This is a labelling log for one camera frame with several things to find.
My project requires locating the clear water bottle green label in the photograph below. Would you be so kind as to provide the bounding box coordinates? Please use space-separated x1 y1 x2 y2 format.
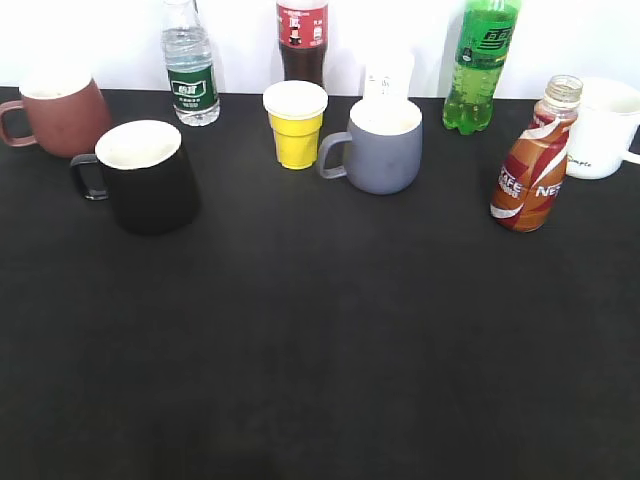
161 0 220 127

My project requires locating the orange Nescafe coffee bottle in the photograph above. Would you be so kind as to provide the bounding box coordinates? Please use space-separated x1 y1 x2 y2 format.
490 75 583 233

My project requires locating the grey ceramic mug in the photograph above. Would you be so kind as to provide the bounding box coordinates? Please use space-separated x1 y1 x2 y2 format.
316 97 423 195

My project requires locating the black ceramic mug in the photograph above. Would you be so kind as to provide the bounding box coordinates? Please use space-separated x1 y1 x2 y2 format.
69 119 201 235

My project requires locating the yellow plastic cup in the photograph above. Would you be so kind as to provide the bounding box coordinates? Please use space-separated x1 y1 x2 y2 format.
263 80 328 170

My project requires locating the white ceramic mug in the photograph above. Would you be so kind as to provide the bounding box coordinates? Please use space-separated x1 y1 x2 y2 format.
566 77 639 180

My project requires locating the green sprite bottle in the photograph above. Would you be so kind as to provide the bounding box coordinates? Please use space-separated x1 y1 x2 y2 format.
442 0 522 135

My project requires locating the cola bottle red label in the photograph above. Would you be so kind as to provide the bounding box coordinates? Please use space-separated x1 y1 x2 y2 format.
275 0 329 87

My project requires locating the maroon ceramic mug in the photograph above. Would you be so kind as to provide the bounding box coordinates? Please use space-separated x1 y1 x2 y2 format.
1 65 112 159

